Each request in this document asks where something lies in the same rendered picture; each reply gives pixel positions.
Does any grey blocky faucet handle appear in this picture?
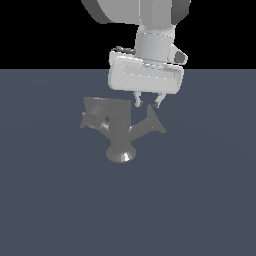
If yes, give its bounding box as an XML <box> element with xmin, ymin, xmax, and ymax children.
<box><xmin>79</xmin><ymin>97</ymin><xmax>110</xmax><ymax>132</ymax></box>

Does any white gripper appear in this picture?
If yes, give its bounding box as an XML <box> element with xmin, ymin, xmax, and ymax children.
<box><xmin>107</xmin><ymin>48</ymin><xmax>185</xmax><ymax>109</ymax></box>

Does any grey flared faucet handle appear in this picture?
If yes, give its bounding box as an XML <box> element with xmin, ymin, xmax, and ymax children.
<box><xmin>129</xmin><ymin>103</ymin><xmax>167</xmax><ymax>139</ymax></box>

